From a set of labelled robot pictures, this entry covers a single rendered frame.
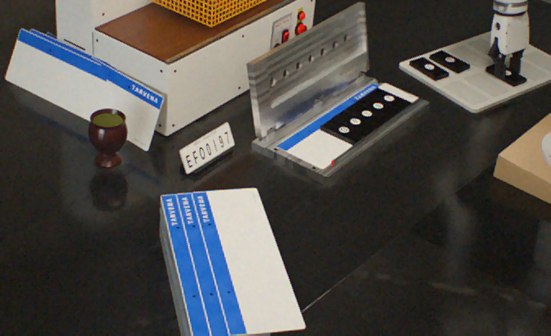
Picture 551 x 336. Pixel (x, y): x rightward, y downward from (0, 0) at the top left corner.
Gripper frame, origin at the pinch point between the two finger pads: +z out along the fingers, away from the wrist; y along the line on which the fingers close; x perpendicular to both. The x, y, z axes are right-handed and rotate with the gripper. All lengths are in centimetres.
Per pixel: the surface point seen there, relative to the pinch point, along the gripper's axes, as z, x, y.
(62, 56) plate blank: -17, 49, -100
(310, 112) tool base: -1, 12, -57
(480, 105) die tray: 3.8, -5.8, -16.7
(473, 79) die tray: 1.7, 4.0, -8.4
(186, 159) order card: -2, 8, -94
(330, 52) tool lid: -13, 15, -48
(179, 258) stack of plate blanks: -1, -24, -118
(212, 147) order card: -2, 10, -86
